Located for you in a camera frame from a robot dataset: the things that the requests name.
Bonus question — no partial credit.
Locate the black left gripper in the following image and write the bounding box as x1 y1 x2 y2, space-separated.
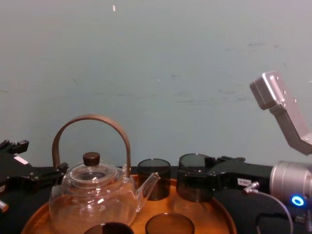
0 139 69 196

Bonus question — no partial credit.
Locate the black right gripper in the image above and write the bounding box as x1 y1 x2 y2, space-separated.
181 156 273 196

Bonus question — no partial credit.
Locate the smoked glass cup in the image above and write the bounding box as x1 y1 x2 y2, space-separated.
136 158 171 201
177 153 214 203
83 222 135 234
145 212 195 234

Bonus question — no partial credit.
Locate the round wooden tray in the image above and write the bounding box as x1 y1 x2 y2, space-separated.
21 177 238 234

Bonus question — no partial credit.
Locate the glass teapot lid dark knob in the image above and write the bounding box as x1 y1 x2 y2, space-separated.
65 151 122 186

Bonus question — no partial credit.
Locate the right gripper cable silver plug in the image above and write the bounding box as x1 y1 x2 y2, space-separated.
241 181 294 234

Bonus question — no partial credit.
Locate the clear glass teapot wooden handle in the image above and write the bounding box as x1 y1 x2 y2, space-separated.
48 114 161 234

